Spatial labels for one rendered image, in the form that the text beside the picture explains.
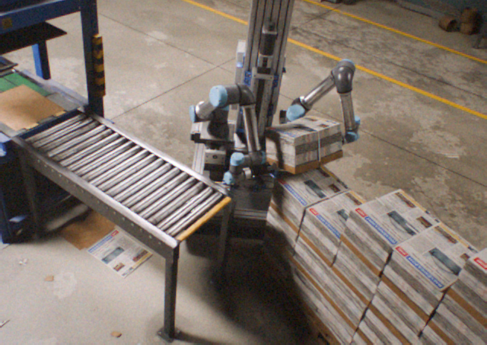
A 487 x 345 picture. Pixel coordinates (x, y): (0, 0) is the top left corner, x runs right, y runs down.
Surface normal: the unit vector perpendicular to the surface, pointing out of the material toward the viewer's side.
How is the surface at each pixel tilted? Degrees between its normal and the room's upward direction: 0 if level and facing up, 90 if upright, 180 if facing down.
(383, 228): 1
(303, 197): 1
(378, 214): 1
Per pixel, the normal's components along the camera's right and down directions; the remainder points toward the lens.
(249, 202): 0.12, -0.78
